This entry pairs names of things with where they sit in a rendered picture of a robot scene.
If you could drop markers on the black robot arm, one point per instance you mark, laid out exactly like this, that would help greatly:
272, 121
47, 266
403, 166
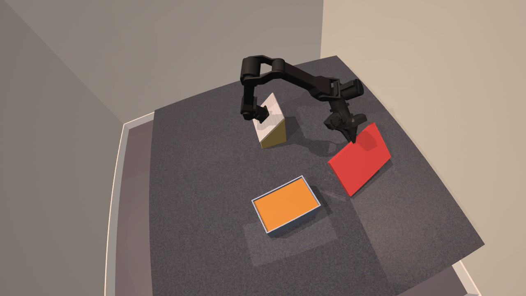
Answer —
319, 87

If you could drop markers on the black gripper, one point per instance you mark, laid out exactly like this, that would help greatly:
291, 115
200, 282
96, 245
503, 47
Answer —
350, 126

